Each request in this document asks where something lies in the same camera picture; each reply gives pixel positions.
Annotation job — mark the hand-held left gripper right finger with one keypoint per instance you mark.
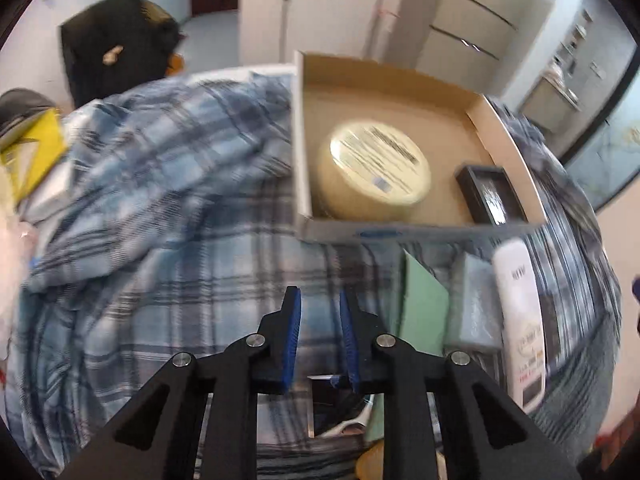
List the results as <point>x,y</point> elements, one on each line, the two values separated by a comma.
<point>348,340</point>

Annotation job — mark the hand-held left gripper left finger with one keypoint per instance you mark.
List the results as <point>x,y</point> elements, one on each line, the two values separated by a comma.
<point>295,340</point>

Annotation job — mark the green card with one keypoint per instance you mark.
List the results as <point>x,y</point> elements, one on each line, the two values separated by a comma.
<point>422,305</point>

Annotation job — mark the grey box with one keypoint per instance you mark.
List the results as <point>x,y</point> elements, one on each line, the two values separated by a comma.
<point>475,305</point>

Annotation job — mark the white remote control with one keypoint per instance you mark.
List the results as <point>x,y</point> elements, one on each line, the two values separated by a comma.
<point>517,310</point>

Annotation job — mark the shallow cardboard box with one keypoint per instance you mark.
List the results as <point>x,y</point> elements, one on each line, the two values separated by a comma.
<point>450,125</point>

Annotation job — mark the dark photo card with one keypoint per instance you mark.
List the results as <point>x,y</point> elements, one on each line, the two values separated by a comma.
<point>335,405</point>

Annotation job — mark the orange round object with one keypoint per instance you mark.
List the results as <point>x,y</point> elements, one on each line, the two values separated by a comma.
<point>371,462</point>

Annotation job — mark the round cream tin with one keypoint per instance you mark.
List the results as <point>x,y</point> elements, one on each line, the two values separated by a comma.
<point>375,170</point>

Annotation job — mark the blue plaid blanket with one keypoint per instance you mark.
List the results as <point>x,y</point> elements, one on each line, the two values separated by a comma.
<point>175,210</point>

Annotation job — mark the small black box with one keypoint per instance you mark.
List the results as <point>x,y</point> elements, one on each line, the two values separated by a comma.
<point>492,195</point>

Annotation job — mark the yellow bag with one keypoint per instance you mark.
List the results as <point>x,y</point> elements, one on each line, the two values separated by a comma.
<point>35,155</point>

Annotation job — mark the cream counter cabinet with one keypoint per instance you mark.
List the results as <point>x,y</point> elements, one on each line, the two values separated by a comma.
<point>555,95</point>

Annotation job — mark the dark-framed glass door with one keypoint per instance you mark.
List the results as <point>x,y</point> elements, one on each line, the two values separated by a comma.
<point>610,150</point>

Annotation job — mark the white wardrobe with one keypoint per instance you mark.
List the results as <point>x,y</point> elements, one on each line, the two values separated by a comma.
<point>470,25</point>

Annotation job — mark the dark grey cloth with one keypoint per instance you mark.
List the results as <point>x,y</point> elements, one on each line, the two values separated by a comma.
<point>20,102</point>

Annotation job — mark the black bag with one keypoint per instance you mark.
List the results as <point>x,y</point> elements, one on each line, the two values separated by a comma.
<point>100,25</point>

